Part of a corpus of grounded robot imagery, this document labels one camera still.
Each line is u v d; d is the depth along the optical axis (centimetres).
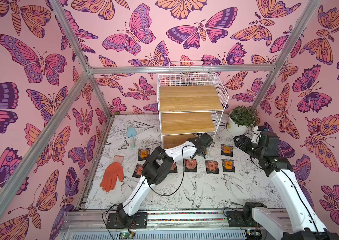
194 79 97
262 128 67
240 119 94
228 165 92
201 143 76
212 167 92
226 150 100
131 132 109
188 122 84
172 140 102
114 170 91
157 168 57
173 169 92
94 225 74
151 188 49
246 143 67
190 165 92
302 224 39
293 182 46
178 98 71
